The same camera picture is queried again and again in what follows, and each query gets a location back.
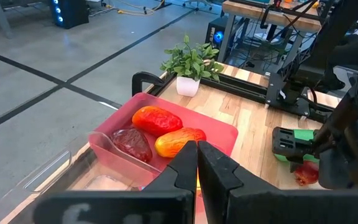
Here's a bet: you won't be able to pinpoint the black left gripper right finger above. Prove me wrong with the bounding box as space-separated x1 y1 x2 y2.
197 139 358 224

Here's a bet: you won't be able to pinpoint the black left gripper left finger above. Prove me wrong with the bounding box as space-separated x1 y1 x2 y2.
32 139 198 224

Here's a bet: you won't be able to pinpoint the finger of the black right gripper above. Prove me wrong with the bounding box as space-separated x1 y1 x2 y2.
272 126 316 163
290 161 305 174

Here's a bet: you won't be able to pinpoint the green plastic squeeze bottle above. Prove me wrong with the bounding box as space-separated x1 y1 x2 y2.
273 128 323 163

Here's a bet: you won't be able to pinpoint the dark red wrinkled toy apple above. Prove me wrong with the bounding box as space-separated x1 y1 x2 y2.
109 126 154 164

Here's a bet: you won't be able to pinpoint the orange-red toy bell pepper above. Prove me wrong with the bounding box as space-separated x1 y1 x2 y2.
154 126 207 159

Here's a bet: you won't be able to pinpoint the red toy bell pepper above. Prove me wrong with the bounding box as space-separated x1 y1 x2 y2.
131 105 183 138

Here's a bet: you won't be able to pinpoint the small red toy fruit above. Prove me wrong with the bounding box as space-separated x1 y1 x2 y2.
293 160 320 187

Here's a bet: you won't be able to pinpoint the red translucent plastic bin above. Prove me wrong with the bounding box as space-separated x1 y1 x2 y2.
88 92 239 189

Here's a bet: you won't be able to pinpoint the clear plastic bin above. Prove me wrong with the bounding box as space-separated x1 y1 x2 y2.
0 131 162 224

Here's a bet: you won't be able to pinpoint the small potted green plant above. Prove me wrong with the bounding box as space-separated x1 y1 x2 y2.
159 34 226 98

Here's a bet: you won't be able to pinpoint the black curved table clamp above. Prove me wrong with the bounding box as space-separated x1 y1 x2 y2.
131 71 165 97

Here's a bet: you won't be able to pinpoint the wooden workbench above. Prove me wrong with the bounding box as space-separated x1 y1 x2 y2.
218 0 323 63

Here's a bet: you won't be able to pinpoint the black computer tower blue lights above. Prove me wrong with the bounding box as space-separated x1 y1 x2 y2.
48 0 90 29

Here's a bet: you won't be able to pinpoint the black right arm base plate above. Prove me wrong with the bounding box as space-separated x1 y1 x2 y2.
265 72 343 124

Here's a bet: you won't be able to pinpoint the black aluminium table frame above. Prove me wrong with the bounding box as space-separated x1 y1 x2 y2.
147 73 341 124

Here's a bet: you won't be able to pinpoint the black computer tower blue ring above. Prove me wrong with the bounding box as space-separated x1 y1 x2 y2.
204 15 229 62

